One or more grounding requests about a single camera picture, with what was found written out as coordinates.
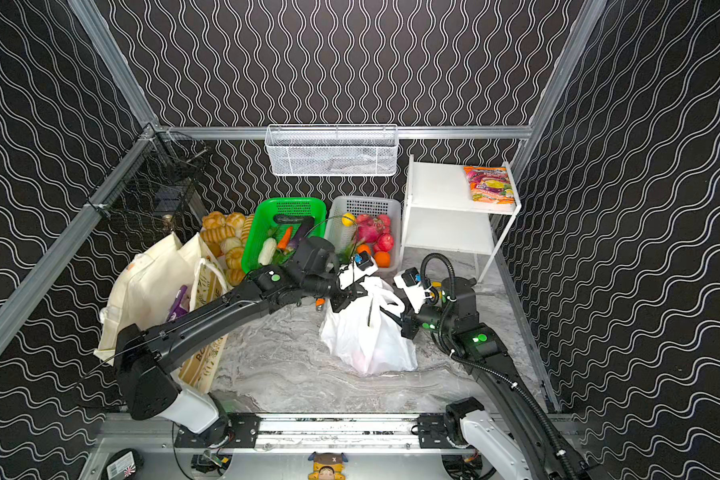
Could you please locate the braided bread middle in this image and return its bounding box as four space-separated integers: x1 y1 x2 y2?
200 211 254 287

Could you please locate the purple Fox's candy bag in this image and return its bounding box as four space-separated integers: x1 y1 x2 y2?
166 285 190 322

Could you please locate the green plastic basket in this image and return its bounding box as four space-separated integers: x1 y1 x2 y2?
241 197 327 273

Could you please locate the black wire rack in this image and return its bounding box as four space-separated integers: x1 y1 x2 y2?
93 132 210 247

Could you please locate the yellow lemon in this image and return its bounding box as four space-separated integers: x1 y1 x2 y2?
341 212 356 227

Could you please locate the dark green cucumber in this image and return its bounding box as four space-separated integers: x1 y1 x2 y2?
273 214 304 225

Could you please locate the white two-tier shelf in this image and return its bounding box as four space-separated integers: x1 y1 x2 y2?
400 155 522 281

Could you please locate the white daikon radish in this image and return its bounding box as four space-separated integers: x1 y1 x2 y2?
257 238 278 266

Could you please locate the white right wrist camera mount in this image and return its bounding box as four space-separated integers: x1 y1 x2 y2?
394 267 432 313

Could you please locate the orange candy bag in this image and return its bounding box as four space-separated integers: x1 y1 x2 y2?
463 166 515 205

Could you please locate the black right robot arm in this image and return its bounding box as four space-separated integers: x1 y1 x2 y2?
395 253 606 479

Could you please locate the yellow tape measure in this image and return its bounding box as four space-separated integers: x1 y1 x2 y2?
430 282 443 301

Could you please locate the purple eggplant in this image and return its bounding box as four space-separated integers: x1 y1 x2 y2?
290 216 315 247

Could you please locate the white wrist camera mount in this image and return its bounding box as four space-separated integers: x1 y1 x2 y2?
394 267 432 313
338 252 378 290

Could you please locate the white plastic basket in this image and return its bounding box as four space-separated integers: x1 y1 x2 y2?
324 196 402 277

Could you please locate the orange carrot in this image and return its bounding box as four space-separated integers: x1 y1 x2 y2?
277 226 293 250

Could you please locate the white plastic grocery bag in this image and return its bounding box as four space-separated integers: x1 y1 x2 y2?
320 277 418 377

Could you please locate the small toy figure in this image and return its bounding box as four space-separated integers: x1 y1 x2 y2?
308 452 348 480

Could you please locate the pink dragon fruit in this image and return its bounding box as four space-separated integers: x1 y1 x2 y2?
355 214 391 245

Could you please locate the white wire wall basket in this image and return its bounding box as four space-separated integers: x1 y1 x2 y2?
265 124 399 177

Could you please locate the red apple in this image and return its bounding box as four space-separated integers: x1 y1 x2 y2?
374 233 395 252

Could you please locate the cream floral tote bag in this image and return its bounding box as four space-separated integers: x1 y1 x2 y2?
94 234 234 364

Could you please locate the orange fruit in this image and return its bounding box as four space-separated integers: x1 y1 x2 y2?
374 251 391 268

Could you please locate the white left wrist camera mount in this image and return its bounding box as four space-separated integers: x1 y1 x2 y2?
338 252 378 290

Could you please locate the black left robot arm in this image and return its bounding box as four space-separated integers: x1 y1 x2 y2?
114 237 377 442

